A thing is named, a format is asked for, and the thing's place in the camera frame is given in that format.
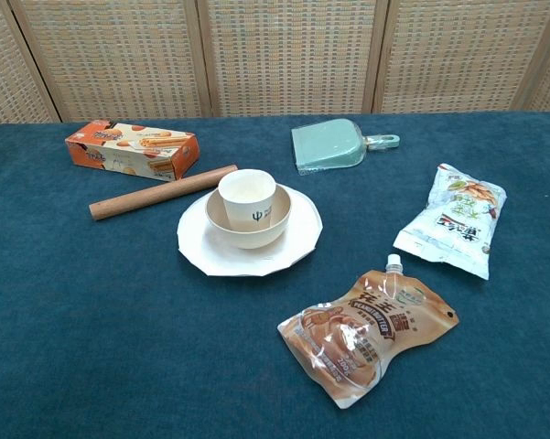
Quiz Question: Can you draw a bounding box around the brown peanut butter pouch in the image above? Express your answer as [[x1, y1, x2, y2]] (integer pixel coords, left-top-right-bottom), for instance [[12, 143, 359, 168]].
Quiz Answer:
[[276, 253, 460, 410]]

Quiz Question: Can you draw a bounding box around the blue table cloth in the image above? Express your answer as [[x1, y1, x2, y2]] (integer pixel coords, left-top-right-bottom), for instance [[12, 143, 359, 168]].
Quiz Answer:
[[0, 111, 550, 439]]

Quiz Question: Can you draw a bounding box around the beige bowl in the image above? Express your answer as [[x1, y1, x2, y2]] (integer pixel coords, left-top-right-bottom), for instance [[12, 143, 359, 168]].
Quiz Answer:
[[204, 183, 293, 251]]

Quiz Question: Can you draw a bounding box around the white snack bag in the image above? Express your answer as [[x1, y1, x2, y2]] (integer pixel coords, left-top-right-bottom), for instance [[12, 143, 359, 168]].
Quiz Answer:
[[392, 163, 508, 281]]

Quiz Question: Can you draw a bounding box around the green dustpan in plastic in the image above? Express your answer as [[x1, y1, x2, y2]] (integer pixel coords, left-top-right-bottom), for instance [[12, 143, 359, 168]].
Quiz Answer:
[[290, 118, 401, 177]]

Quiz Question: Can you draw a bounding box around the small white paper cup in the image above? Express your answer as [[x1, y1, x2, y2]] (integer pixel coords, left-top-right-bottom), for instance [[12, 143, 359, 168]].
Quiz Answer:
[[217, 168, 276, 230]]

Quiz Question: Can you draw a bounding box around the woven folding screen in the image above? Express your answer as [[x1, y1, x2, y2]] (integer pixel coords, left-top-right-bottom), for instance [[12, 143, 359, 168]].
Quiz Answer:
[[0, 0, 550, 130]]

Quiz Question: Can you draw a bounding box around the wooden rolling pin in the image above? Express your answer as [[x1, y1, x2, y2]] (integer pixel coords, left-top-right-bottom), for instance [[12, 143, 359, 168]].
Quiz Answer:
[[88, 164, 239, 222]]

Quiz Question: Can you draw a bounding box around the white paper plate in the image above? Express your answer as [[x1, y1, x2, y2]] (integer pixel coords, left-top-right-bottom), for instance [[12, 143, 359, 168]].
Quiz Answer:
[[177, 187, 325, 278]]

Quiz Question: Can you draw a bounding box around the orange biscuit box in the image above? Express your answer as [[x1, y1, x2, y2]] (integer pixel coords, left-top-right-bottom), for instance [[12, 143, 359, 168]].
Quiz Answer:
[[64, 119, 200, 182]]

